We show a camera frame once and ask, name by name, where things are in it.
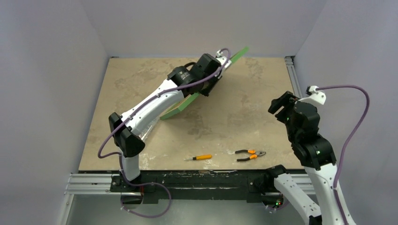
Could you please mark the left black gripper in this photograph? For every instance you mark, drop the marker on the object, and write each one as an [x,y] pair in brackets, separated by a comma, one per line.
[216,78]

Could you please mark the orange handle screwdriver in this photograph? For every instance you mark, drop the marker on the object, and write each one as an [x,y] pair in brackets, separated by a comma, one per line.
[196,158]

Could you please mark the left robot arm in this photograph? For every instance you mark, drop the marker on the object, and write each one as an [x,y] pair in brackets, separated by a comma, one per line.
[183,81]

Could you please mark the green picture frame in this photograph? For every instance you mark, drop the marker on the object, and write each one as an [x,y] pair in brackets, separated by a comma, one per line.
[179,107]

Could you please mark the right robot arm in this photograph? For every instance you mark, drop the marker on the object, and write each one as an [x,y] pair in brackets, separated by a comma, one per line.
[316,155]

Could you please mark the clear plastic screw box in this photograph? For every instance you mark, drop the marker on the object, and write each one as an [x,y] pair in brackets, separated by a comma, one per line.
[147,130]

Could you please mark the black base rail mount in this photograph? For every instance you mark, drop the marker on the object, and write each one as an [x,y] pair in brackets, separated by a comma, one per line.
[252,186]

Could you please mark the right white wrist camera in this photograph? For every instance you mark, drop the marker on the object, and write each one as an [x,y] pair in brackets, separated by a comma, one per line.
[315,96]

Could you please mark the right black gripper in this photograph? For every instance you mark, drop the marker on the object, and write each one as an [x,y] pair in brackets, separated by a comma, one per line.
[280,103]

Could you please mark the orange black pliers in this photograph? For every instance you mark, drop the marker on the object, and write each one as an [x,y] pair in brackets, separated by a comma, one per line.
[253,154]

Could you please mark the aluminium frame rail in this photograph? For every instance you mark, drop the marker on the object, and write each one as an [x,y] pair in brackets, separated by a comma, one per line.
[89,184]

